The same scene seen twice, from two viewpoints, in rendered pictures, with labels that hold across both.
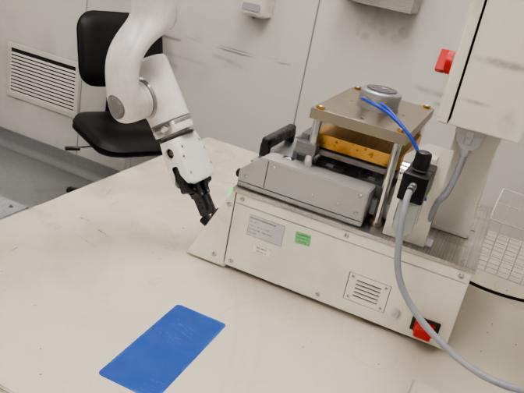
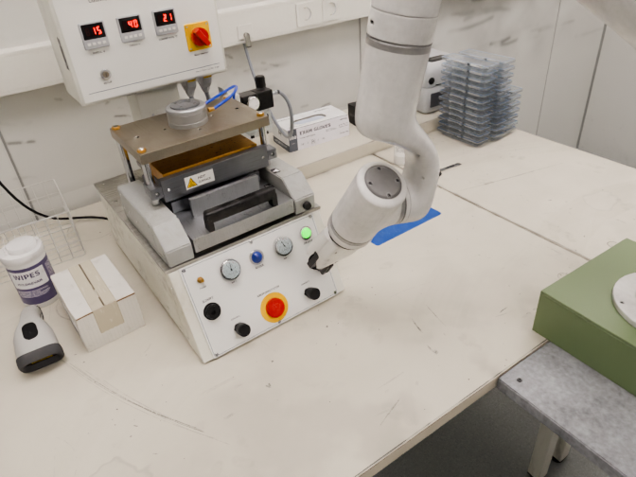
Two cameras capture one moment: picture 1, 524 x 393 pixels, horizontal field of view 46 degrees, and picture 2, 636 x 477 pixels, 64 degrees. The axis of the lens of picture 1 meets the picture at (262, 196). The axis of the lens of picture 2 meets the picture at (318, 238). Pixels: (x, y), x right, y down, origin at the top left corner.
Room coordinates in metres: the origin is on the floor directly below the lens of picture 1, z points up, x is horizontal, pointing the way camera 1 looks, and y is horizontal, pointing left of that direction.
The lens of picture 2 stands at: (1.84, 0.61, 1.48)
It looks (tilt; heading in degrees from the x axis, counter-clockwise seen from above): 34 degrees down; 217
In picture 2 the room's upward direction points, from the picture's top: 5 degrees counter-clockwise
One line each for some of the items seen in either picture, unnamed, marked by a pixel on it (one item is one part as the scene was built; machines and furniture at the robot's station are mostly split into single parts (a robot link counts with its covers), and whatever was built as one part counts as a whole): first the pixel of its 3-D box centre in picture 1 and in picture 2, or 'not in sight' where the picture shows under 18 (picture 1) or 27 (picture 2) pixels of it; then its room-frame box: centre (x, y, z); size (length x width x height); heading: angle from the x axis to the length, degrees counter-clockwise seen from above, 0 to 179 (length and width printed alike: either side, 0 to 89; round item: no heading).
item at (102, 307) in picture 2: not in sight; (97, 300); (1.45, -0.28, 0.80); 0.19 x 0.13 x 0.09; 69
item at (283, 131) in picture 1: (278, 139); (241, 207); (1.25, -0.01, 0.99); 0.15 x 0.02 x 0.04; 160
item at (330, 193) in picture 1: (300, 184); (274, 177); (1.08, -0.07, 0.96); 0.26 x 0.05 x 0.07; 70
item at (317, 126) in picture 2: not in sight; (310, 128); (0.54, -0.36, 0.83); 0.23 x 0.12 x 0.07; 155
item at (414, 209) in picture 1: (410, 190); (256, 108); (0.93, -0.23, 1.05); 0.15 x 0.05 x 0.15; 160
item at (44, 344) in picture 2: not in sight; (30, 329); (1.57, -0.32, 0.79); 0.20 x 0.08 x 0.08; 69
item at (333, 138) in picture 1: (369, 129); (197, 141); (1.18, -0.18, 1.07); 0.22 x 0.17 x 0.10; 160
